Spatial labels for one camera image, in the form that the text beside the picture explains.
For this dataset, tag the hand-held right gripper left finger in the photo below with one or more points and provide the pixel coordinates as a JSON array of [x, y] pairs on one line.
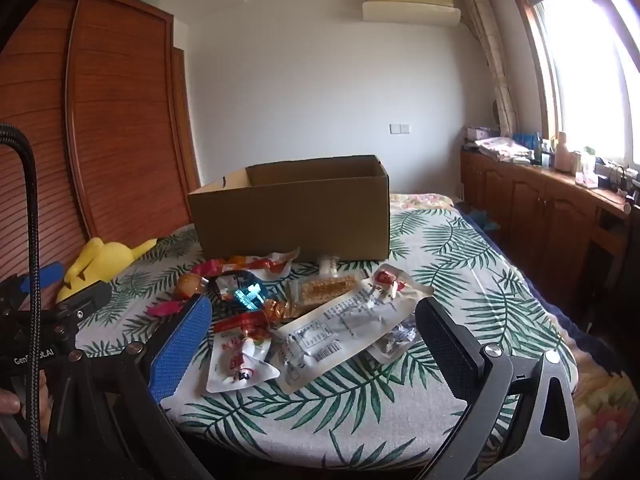
[[180, 352]]

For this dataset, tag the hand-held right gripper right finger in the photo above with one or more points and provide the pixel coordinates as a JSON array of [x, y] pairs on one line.
[[442, 347]]

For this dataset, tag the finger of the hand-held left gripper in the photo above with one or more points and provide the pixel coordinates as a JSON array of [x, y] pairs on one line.
[[47, 275], [87, 300]]

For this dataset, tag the pink snack packet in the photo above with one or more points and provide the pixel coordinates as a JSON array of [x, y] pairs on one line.
[[167, 308]]

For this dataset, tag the small white red snack pouch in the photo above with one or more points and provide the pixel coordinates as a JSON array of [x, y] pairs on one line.
[[240, 375]]

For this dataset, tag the red white snack packet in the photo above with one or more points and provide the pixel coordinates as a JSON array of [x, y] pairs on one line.
[[240, 322]]

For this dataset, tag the blue foil snack packet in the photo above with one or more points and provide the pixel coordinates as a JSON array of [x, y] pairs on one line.
[[245, 290]]

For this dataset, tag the long white red-label snack packet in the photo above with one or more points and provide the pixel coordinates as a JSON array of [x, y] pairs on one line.
[[340, 325]]

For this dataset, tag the clear packet of brown granules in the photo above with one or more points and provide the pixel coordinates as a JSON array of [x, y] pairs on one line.
[[320, 290]]

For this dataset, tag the brown cardboard box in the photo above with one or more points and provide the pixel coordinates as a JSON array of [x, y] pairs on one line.
[[290, 225]]

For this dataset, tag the person's left hand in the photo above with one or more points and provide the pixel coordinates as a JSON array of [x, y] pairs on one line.
[[11, 404]]

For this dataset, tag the yellow plush toy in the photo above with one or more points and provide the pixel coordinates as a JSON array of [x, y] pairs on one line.
[[100, 260]]

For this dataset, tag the silver snack packet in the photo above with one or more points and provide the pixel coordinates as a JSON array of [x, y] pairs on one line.
[[395, 342]]

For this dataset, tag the leaf print bedsheet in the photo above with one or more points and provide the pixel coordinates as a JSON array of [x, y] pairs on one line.
[[475, 270]]

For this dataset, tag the small orange-brown snack packet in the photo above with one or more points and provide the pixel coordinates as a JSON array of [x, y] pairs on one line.
[[280, 310]]

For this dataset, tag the orange snack packet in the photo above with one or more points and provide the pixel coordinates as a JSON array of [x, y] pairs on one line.
[[250, 262]]

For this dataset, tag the teal cloth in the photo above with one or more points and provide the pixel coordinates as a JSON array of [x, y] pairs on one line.
[[484, 220]]

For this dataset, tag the small white bottle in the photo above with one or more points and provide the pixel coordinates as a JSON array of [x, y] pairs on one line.
[[328, 265]]

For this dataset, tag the wooden slatted wardrobe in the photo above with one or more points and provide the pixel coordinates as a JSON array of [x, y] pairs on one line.
[[125, 135]]

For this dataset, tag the wooden cabinet counter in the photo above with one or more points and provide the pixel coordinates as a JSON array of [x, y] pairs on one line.
[[530, 210]]

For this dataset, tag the floral bed sheet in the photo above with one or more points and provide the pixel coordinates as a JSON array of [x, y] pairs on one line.
[[607, 410]]

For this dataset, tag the folded floral cloth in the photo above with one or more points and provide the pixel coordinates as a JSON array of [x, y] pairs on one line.
[[502, 149]]

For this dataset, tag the pink box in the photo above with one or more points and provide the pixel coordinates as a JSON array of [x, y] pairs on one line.
[[482, 133]]

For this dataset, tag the blue boxes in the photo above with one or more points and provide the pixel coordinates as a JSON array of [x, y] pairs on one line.
[[527, 138]]

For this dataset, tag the white pink kettle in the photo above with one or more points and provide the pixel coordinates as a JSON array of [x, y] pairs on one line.
[[564, 155]]

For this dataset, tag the white container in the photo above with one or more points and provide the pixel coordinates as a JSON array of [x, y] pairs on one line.
[[586, 167]]

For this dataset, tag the beige patterned curtain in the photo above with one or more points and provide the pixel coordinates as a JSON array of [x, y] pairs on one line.
[[492, 60]]

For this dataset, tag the wooden framed window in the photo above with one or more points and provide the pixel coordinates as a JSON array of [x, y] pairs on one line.
[[580, 70]]

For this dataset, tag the white wall switch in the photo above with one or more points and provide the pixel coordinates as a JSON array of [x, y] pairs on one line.
[[400, 128]]

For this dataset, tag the white wall air conditioner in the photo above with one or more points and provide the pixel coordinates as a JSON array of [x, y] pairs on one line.
[[407, 2]]

